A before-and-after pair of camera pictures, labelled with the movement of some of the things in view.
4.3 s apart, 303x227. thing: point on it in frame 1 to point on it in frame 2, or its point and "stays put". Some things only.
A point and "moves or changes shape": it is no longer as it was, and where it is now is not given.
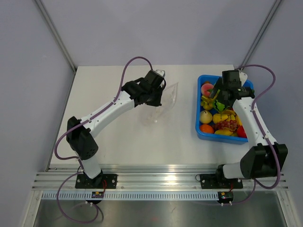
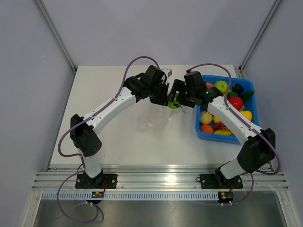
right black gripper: [218, 85] to [179, 86]
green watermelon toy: [220, 107] moves or changes shape
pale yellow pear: [206, 117] stays put
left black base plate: [83, 181] stays put
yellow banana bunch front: [226, 132] stays put
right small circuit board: [224, 197] stays put
